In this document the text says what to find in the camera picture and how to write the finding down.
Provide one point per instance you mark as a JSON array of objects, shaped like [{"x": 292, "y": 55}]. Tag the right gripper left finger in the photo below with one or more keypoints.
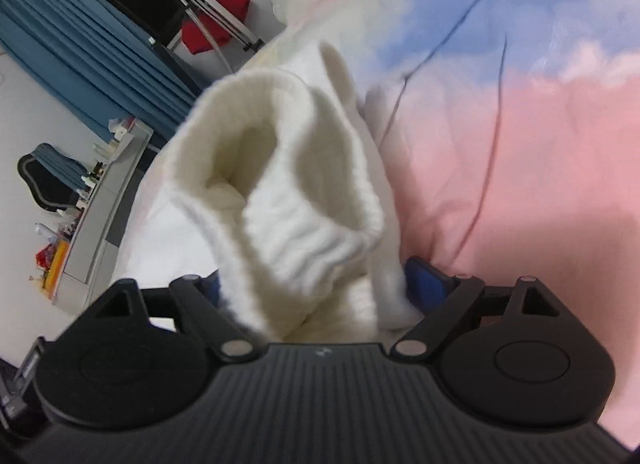
[{"x": 177, "y": 324}]

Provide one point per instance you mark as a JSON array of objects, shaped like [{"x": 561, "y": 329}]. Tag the blue curtain left of window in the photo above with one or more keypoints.
[{"x": 99, "y": 64}]

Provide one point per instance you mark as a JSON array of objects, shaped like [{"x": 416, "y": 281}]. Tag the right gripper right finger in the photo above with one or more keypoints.
[{"x": 454, "y": 309}]

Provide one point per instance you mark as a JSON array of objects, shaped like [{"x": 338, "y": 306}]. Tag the white sweatshirt with black stripe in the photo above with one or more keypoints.
[{"x": 275, "y": 185}]

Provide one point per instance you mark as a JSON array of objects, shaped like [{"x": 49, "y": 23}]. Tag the white desk with drawers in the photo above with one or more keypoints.
[{"x": 82, "y": 266}]

